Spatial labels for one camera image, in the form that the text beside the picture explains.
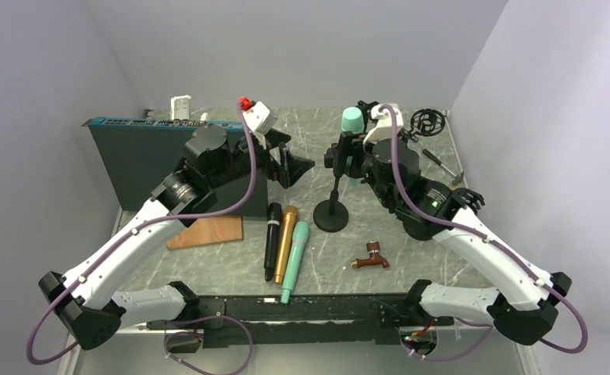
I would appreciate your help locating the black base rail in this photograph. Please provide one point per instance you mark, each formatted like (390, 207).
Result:
(307, 319)

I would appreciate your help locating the black handled hammer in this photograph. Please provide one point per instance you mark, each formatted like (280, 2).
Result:
(458, 178)

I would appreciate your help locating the black tripod shock-mount stand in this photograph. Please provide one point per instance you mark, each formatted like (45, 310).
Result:
(424, 123)

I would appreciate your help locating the gold microphone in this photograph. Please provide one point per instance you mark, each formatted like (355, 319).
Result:
(289, 220)

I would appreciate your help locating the mint green microphone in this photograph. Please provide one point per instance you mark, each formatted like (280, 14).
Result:
(352, 121)
(299, 240)

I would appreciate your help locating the white plastic bracket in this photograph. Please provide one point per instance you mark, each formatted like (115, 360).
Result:
(180, 107)

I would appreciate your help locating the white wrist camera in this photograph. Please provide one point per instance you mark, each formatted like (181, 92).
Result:
(383, 123)
(257, 115)

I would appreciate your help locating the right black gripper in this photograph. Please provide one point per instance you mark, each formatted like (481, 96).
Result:
(349, 144)

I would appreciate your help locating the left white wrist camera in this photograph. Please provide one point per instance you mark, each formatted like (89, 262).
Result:
(257, 115)

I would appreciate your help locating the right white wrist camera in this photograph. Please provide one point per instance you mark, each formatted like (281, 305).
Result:
(383, 123)

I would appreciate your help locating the brown faucet tap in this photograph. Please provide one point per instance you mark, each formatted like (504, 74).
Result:
(374, 257)

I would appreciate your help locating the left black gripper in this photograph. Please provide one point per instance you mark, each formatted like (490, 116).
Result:
(290, 169)

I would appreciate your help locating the wooden board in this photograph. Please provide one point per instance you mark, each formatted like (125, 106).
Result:
(208, 231)

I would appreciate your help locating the blue network switch box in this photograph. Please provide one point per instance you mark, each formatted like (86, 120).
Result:
(139, 153)

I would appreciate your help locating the right shock-mount round stand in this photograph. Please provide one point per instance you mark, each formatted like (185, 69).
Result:
(439, 203)

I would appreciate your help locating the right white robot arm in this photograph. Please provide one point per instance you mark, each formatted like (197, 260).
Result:
(521, 302)

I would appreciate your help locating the round-base mic stand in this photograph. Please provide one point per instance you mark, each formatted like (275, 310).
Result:
(330, 215)

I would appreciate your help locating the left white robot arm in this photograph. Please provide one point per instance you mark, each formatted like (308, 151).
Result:
(88, 298)

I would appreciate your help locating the black microphone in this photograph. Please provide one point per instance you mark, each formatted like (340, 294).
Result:
(274, 218)

